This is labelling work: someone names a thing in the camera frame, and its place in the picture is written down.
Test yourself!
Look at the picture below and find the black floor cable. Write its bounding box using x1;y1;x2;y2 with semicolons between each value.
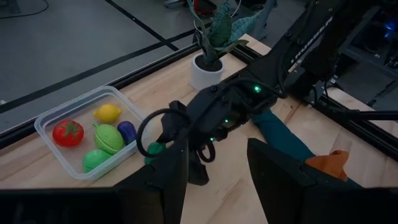
0;0;50;19

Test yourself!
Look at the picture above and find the red chair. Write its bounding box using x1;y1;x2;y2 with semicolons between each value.
164;0;218;16

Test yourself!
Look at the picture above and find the light green split toy fruit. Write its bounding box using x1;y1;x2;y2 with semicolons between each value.
91;122;125;156

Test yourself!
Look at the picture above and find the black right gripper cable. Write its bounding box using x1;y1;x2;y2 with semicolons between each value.
136;108;188;158

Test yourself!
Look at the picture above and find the dark green toy vegetable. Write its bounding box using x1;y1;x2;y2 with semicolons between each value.
144;141;168;165

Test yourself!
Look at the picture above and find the light green toy pear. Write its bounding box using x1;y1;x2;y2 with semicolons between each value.
82;149;113;173

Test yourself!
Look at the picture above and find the yellow toy lemon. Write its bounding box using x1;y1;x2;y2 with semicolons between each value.
93;103;123;123

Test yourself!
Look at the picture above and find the purple toy eggplant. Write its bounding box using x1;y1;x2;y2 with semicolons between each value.
117;121;138;146

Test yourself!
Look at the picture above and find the red toy tomato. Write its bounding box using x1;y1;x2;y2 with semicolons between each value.
52;119;85;147

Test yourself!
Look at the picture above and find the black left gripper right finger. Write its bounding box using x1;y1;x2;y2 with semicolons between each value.
247;138;325;224

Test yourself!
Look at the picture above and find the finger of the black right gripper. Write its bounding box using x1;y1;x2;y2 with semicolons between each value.
188;146;210;187

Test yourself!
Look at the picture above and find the snake plant in white pot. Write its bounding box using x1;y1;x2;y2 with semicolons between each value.
185;0;264;91

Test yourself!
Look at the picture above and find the clear plastic tupperware container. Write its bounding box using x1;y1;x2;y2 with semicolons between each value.
34;85;147;181

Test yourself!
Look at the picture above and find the dark teal cloth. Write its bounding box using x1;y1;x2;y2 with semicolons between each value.
251;109;363;190

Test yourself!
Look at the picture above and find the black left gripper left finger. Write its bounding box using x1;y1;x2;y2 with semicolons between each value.
115;138;190;224

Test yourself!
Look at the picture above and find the black box with blue light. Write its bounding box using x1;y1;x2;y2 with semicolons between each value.
341;0;398;78

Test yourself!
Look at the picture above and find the white floor cable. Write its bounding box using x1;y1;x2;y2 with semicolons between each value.
230;0;243;17

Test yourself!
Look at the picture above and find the orange cloth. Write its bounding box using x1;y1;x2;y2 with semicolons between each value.
305;150;349;182

